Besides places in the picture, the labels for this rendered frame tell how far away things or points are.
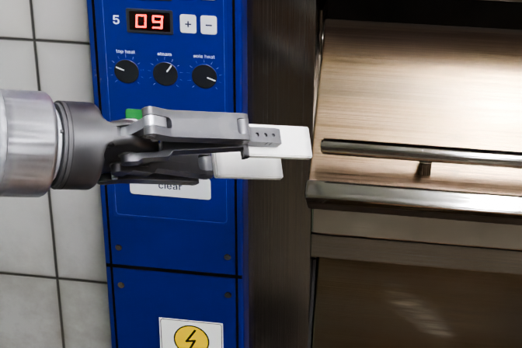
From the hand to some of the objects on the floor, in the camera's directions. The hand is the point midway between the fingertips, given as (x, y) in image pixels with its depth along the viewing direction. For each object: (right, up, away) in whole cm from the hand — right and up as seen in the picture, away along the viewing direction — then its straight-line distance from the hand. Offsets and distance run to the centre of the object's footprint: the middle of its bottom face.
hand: (264, 152), depth 104 cm
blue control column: (+6, -68, +157) cm, 171 cm away
